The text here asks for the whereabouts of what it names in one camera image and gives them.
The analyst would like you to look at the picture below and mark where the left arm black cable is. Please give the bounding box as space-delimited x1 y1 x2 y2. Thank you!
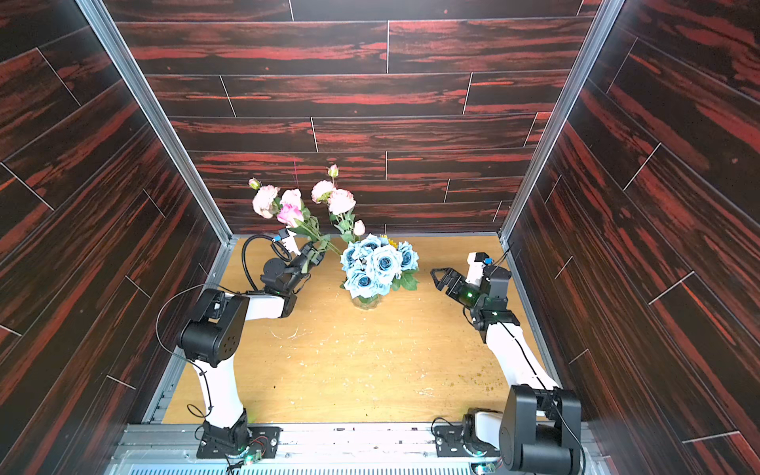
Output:
155 234 292 420

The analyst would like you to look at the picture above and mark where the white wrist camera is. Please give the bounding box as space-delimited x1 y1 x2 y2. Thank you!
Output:
275 229 301 257
466 251 493 286

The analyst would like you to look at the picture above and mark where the pale pink flower stem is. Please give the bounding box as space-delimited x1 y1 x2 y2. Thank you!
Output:
249 179 286 229

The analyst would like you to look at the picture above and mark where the front aluminium rail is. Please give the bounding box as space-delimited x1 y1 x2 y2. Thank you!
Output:
103 422 613 475

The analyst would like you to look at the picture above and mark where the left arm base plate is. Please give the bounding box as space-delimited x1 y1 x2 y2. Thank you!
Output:
196 423 282 460

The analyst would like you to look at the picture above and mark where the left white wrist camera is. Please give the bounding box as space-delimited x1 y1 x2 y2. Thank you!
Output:
275 229 301 257

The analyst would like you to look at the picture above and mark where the blue rose bouquet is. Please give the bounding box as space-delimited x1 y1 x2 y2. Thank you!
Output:
340 235 420 298

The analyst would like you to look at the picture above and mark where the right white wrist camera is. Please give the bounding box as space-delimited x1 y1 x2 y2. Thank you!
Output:
466 251 493 286

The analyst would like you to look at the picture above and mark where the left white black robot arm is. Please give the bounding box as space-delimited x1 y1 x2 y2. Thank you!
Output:
178 243 325 429

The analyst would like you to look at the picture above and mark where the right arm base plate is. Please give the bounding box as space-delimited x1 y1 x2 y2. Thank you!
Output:
431 421 501 459

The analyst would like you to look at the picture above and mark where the left aluminium frame post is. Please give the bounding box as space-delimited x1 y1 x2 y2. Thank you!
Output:
75 0 233 245

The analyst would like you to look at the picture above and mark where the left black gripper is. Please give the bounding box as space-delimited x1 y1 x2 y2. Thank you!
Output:
282 236 327 297

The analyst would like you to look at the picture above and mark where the right aluminium frame post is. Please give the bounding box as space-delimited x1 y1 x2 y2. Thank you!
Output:
499 0 625 249

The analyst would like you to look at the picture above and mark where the pink peony flower stem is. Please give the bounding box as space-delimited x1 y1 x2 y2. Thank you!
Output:
311 164 366 243

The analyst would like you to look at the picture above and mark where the aluminium frame post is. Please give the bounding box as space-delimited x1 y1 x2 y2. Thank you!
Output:
75 0 233 245
499 0 625 249

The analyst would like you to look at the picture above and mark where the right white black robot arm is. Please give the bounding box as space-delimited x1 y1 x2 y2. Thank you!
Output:
431 259 588 474

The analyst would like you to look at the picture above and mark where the clear glass vase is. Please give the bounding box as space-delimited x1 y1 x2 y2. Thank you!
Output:
351 295 382 311

